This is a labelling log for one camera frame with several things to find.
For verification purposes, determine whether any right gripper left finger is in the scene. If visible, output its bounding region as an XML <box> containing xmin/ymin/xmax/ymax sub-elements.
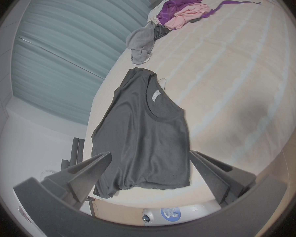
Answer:
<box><xmin>41</xmin><ymin>152</ymin><xmax>112</xmax><ymax>204</ymax></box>

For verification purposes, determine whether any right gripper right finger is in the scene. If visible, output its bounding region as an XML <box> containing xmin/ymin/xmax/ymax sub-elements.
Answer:
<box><xmin>189</xmin><ymin>150</ymin><xmax>257</xmax><ymax>205</ymax></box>

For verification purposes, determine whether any black T-shirt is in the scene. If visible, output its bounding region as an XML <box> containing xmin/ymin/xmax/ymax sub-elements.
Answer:
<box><xmin>91</xmin><ymin>68</ymin><xmax>194</xmax><ymax>199</ymax></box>

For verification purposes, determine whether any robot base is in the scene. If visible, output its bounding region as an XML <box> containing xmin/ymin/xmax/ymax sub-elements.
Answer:
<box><xmin>141</xmin><ymin>201</ymin><xmax>222</xmax><ymax>226</ymax></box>

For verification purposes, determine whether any bed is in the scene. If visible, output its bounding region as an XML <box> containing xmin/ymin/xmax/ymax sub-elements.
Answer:
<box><xmin>79</xmin><ymin>0</ymin><xmax>296</xmax><ymax>225</ymax></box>

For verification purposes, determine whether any black chest of drawers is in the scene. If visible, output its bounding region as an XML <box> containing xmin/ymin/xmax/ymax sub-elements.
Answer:
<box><xmin>60</xmin><ymin>137</ymin><xmax>85</xmax><ymax>170</ymax></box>

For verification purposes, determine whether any blue-green curtain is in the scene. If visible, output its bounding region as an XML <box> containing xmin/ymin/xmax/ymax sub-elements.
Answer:
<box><xmin>15</xmin><ymin>0</ymin><xmax>153</xmax><ymax>79</ymax></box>
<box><xmin>11</xmin><ymin>37</ymin><xmax>106</xmax><ymax>125</ymax></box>

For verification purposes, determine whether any grey garment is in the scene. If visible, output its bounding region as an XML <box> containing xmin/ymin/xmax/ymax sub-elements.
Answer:
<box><xmin>126</xmin><ymin>21</ymin><xmax>156</xmax><ymax>65</ymax></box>

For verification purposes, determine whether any black shiny garment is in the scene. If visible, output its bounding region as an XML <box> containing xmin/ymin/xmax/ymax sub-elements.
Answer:
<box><xmin>153</xmin><ymin>24</ymin><xmax>171</xmax><ymax>40</ymax></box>

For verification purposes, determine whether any pink garment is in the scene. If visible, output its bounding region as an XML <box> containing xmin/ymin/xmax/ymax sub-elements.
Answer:
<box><xmin>164</xmin><ymin>3</ymin><xmax>211</xmax><ymax>30</ymax></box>

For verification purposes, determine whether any purple garment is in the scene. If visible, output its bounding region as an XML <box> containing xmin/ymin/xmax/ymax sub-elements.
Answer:
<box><xmin>157</xmin><ymin>0</ymin><xmax>262</xmax><ymax>25</ymax></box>

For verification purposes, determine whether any white printed pillow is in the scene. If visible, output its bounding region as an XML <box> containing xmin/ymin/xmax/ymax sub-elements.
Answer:
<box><xmin>147</xmin><ymin>0</ymin><xmax>206</xmax><ymax>25</ymax></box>

